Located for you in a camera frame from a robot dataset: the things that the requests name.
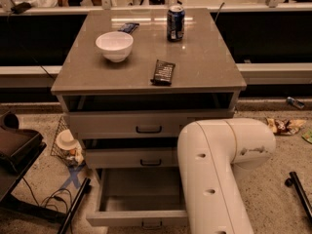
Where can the grey bottom drawer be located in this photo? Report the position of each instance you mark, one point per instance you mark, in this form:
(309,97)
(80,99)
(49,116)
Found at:
(147,197)

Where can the grey drawer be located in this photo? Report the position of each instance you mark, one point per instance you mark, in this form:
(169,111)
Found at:
(147,197)
(131,152)
(160,115)

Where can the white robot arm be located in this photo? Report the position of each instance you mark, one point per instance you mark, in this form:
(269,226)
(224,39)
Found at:
(212,155)

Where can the grey drawer cabinet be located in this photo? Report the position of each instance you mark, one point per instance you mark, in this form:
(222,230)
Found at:
(202,61)

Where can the grey middle drawer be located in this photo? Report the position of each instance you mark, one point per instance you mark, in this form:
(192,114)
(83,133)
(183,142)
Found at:
(131,152)

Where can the grey top drawer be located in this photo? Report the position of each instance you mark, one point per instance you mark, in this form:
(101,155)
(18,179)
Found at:
(160,115)

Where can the dark chocolate bar wrapper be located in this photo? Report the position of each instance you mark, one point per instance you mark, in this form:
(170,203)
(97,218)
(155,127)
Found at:
(163,73)

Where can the white ceramic bowl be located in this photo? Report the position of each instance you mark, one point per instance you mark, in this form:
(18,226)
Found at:
(116,45)

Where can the blue snack bar wrapper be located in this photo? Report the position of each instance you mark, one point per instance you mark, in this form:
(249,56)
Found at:
(129,27)

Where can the blue soda can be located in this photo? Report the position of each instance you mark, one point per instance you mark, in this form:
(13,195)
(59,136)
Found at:
(175,23)

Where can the white cup in basket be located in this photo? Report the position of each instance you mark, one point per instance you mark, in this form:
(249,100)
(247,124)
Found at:
(65,140)

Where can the black stand leg left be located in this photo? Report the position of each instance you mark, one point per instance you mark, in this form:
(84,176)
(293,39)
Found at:
(74,206)

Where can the black stand leg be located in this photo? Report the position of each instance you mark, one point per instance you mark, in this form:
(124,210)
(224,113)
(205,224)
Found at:
(293,180)
(74,206)

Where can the crumpled snack bag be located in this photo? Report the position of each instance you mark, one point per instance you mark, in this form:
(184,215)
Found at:
(285,127)

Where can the blue can on floor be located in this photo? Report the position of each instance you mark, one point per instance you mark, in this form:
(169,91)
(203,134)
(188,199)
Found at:
(294,102)

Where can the black office chair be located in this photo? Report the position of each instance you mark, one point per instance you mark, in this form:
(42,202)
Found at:
(19,148)

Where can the green packet on floor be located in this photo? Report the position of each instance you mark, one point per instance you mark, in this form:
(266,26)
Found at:
(307,136)

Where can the black stand leg right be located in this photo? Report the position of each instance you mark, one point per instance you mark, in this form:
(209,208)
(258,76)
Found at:
(293,180)

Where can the black device on ledge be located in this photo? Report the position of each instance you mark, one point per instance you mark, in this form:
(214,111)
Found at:
(21,8)

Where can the wire mesh waste basket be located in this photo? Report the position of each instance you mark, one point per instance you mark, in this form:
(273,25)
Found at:
(71,158)

